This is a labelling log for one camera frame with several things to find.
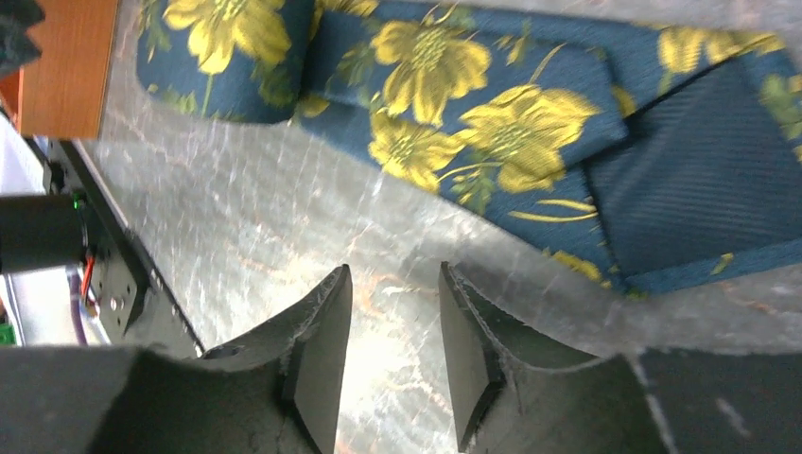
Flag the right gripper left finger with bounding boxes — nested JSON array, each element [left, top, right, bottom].
[[202, 265, 353, 453]]

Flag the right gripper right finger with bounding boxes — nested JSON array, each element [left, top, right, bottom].
[[439, 263, 620, 453]]

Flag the blue yellow floral tie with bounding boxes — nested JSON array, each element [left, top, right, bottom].
[[137, 0, 801, 293]]

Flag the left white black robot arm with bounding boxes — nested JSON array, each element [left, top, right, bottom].
[[1, 195, 88, 274]]

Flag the orange compartment tray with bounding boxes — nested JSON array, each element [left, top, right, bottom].
[[1, 0, 119, 139]]

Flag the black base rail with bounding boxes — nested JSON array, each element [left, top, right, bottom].
[[45, 140, 204, 358]]

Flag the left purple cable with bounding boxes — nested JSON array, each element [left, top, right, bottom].
[[67, 272, 90, 347]]

